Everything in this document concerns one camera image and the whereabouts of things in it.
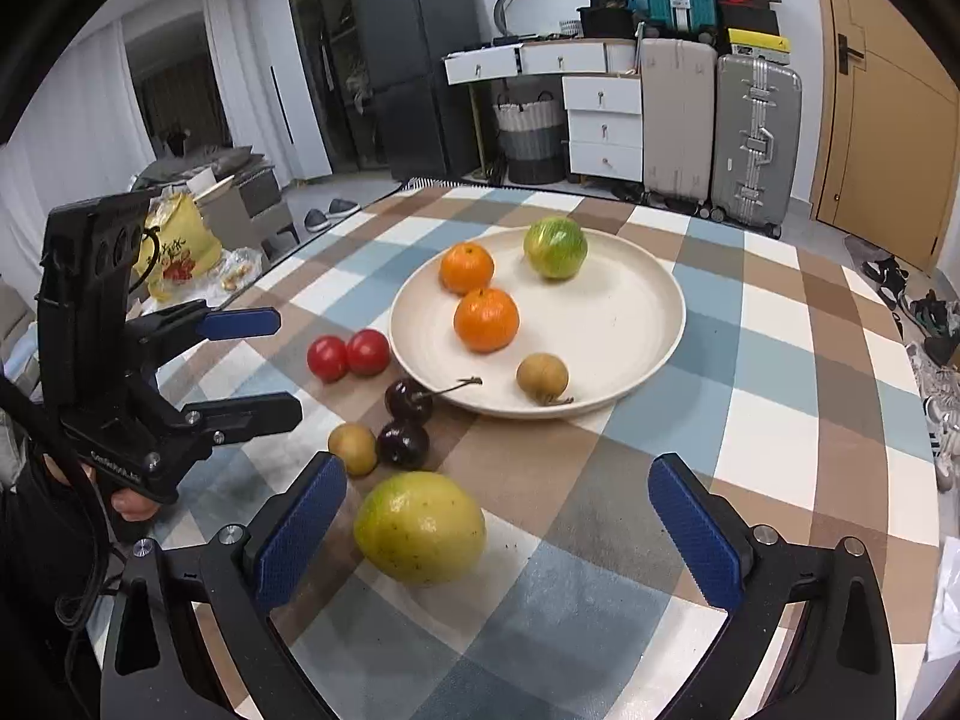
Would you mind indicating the dark cherry without stem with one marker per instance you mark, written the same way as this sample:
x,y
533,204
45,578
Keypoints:
x,y
404,444

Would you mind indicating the white drawer desk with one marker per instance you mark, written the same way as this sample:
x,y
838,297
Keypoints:
x,y
602,95

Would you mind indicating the orange mandarin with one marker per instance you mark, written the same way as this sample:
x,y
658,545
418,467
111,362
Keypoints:
x,y
486,319
465,267

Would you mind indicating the yellow black shoe box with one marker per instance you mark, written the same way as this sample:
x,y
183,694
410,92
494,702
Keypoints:
x,y
760,45

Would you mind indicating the cream round plate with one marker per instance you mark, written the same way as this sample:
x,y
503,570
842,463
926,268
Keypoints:
x,y
614,325

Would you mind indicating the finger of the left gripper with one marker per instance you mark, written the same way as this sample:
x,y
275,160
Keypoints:
x,y
240,415
225,323

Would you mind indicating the red tomato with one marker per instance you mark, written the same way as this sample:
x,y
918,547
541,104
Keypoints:
x,y
368,353
327,358

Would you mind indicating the grey slippers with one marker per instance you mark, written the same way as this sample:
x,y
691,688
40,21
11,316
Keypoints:
x,y
317,220

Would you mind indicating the left hand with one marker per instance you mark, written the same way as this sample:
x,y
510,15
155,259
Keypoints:
x,y
131,506

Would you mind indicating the green yellow passion fruit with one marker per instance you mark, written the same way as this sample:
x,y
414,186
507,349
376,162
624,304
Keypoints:
x,y
556,247

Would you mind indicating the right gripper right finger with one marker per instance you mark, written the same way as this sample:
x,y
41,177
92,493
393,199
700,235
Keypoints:
x,y
840,663

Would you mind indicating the yellow snack bag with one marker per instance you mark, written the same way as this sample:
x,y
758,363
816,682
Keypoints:
x,y
184,249

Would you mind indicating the wooden door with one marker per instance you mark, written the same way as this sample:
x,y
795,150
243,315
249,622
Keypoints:
x,y
887,164

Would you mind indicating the silver aluminium suitcase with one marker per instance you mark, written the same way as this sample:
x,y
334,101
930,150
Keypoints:
x,y
757,126

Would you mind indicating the black refrigerator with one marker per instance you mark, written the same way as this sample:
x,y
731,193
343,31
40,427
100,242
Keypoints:
x,y
426,125

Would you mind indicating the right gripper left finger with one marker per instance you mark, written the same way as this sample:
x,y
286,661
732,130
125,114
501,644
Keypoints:
x,y
156,664

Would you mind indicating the large brown longan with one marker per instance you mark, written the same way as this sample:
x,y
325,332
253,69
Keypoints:
x,y
355,445

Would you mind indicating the dark cherry with stem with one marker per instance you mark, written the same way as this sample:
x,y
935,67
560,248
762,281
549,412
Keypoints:
x,y
409,400

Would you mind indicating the small brown longan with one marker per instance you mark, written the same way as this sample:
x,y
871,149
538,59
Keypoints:
x,y
544,379

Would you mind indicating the woven laundry basket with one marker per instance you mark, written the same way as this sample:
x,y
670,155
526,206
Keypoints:
x,y
530,135

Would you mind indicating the beige suitcase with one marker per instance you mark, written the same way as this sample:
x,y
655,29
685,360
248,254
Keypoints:
x,y
678,81

